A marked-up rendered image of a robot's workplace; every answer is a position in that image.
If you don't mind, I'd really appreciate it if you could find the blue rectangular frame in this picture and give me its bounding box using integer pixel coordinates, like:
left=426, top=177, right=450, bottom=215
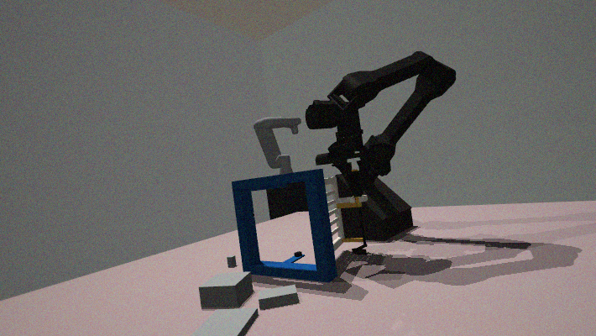
left=232, top=169, right=368, bottom=283

